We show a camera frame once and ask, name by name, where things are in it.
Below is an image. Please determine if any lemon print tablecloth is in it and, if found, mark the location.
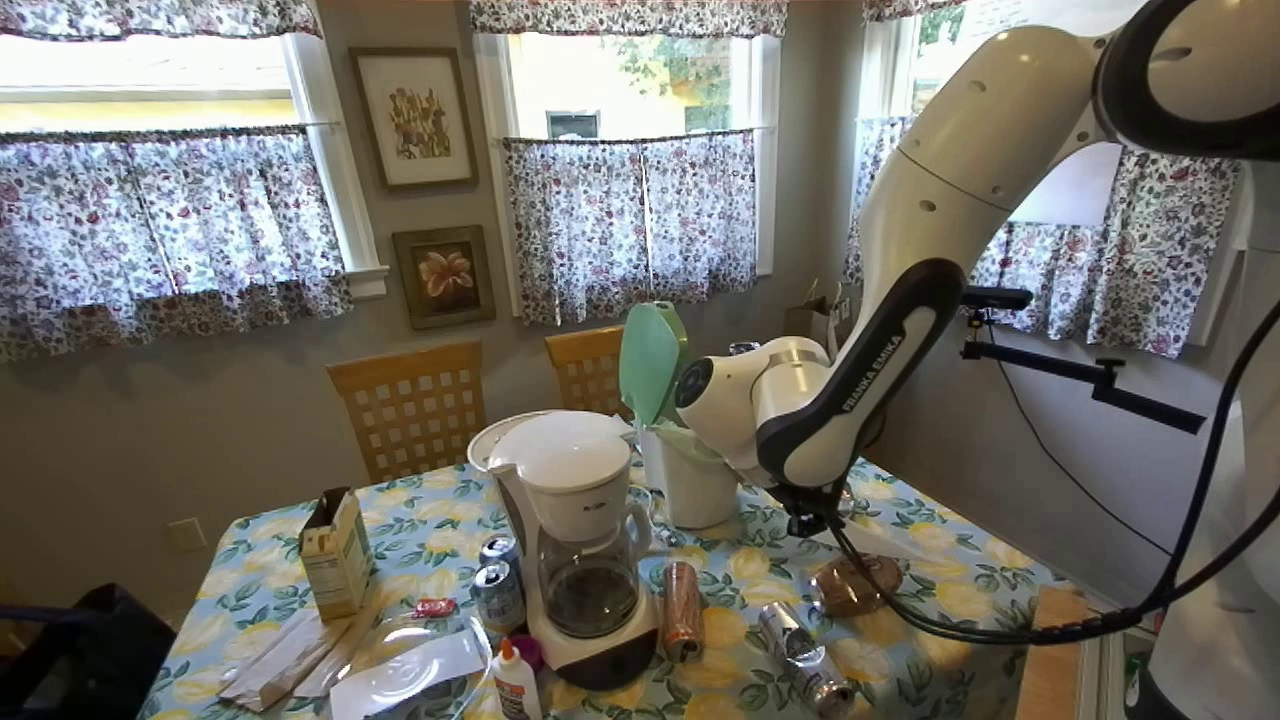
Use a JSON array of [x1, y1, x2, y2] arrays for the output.
[[136, 451, 1071, 720]]

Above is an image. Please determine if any wooden lattice-back chair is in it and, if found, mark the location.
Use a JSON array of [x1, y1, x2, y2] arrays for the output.
[[540, 321, 633, 415], [327, 339, 490, 487]]

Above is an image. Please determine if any white glue bottle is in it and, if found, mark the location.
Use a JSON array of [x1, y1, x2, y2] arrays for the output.
[[490, 640, 547, 720]]

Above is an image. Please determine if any white bin green liner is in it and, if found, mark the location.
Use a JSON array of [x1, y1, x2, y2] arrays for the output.
[[650, 421, 745, 536]]

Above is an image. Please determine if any brown paper bag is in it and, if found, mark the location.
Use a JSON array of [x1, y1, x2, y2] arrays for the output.
[[797, 290, 854, 360]]

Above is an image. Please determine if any crushed silver can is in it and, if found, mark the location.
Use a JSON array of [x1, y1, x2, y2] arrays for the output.
[[755, 595, 858, 710]]

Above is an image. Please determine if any white drip coffee maker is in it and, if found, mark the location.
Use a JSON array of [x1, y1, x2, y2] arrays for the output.
[[485, 407, 662, 691]]

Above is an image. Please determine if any black bag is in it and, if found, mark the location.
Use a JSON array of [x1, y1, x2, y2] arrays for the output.
[[0, 578, 175, 720]]

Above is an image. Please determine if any tan carton box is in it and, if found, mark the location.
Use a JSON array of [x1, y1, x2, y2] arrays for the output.
[[295, 484, 381, 626]]

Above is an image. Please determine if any floral window valance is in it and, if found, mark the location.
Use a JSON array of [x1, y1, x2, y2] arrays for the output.
[[0, 0, 325, 39], [858, 0, 964, 25], [466, 0, 793, 39]]

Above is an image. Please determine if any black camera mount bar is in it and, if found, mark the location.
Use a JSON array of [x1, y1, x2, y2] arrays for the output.
[[954, 285, 1213, 437]]

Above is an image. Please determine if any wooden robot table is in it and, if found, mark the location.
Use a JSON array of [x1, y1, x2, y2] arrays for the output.
[[1012, 582, 1096, 720]]

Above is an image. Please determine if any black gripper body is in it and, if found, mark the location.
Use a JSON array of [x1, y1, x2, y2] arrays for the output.
[[778, 474, 851, 541]]

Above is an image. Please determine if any floral cafe curtain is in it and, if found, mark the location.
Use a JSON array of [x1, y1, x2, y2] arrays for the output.
[[851, 111, 1236, 360], [0, 125, 351, 354], [501, 127, 759, 332]]

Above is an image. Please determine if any light framed flower picture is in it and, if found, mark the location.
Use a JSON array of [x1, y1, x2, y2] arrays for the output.
[[347, 43, 481, 197]]

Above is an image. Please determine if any green bin lid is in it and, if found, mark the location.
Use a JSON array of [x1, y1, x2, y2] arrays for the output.
[[616, 294, 694, 430]]

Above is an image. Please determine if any beige flat packet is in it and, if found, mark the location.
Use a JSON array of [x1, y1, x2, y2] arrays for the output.
[[214, 603, 363, 714]]

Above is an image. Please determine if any dark framed flower picture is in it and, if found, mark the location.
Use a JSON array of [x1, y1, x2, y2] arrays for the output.
[[389, 220, 501, 335]]

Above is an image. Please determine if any wall outlet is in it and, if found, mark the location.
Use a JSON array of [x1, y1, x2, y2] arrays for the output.
[[162, 517, 212, 562]]

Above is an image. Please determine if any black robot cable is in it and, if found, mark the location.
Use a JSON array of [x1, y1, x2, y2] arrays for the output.
[[823, 294, 1280, 651]]

